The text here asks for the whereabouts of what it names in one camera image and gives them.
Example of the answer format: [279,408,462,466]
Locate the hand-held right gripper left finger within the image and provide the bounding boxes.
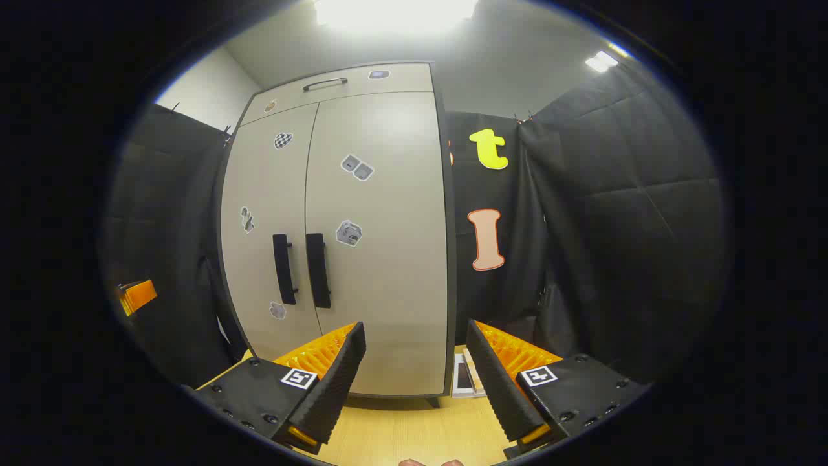
[184,322,367,455]

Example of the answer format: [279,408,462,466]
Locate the grey double-door shoe cabinet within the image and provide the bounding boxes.
[217,61,457,408]

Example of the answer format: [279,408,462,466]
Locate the white magazines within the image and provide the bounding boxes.
[451,349,487,399]

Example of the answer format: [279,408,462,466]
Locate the black backdrop cloth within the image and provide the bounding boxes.
[446,110,550,347]

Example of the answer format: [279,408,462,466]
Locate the large ceiling light panel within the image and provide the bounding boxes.
[314,0,479,34]

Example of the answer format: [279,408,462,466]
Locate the grey cabinet door checkered sticker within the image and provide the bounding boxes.
[220,104,319,363]

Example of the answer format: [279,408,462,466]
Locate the small ceiling light panel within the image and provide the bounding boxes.
[585,50,619,73]

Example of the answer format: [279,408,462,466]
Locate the black quilted cloth panel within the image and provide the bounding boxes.
[107,104,250,389]
[517,61,732,389]

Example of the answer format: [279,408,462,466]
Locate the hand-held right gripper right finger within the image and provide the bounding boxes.
[466,319,651,460]

